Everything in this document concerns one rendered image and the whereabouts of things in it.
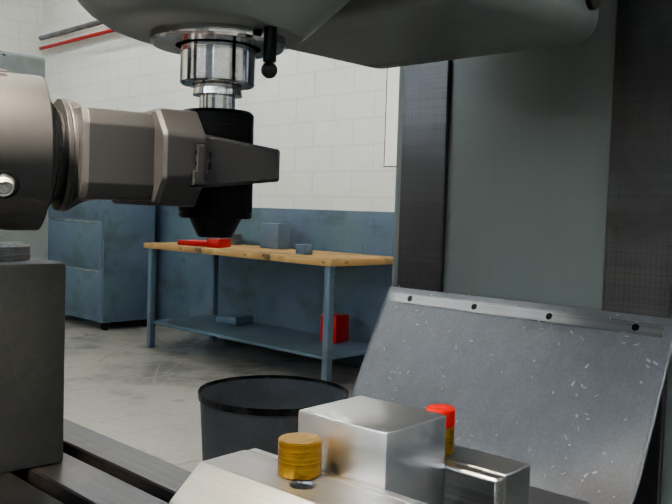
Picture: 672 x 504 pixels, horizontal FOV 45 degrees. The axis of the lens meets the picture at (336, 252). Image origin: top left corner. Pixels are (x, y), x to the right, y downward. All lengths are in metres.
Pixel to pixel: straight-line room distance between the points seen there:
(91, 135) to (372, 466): 0.23
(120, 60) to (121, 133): 8.53
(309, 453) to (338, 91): 6.01
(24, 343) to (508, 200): 0.47
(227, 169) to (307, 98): 6.13
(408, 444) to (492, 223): 0.44
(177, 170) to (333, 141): 5.92
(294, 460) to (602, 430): 0.38
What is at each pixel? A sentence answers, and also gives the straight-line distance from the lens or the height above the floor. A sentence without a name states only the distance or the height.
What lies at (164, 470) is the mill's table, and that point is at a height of 0.96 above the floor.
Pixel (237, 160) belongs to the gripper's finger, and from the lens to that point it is 0.50.
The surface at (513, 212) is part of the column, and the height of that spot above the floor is 1.21.
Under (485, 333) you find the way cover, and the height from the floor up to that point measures 1.09.
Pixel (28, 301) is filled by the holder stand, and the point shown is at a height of 1.11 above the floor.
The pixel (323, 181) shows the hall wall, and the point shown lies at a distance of 6.41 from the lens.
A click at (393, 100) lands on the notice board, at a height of 2.01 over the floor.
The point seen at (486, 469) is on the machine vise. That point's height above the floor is 1.07.
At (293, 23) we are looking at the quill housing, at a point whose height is 1.31.
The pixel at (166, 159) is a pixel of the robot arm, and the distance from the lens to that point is 0.45.
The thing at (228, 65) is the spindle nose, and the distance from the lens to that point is 0.51.
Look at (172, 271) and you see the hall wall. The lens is 8.00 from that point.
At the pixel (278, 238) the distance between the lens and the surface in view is 6.29.
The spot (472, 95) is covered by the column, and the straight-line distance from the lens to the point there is 0.85.
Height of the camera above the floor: 1.20
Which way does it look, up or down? 3 degrees down
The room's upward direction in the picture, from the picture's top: 2 degrees clockwise
